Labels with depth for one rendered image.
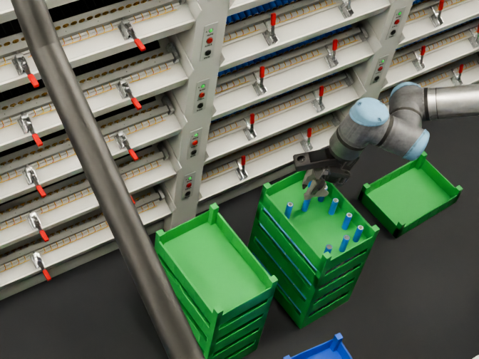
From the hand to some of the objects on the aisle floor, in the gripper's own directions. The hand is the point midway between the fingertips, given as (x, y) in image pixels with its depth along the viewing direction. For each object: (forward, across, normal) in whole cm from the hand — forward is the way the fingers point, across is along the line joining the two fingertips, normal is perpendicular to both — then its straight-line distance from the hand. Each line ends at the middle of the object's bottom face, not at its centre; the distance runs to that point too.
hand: (304, 190), depth 254 cm
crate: (+41, -43, -22) cm, 63 cm away
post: (+36, +58, -38) cm, 78 cm away
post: (+52, +26, +22) cm, 63 cm away
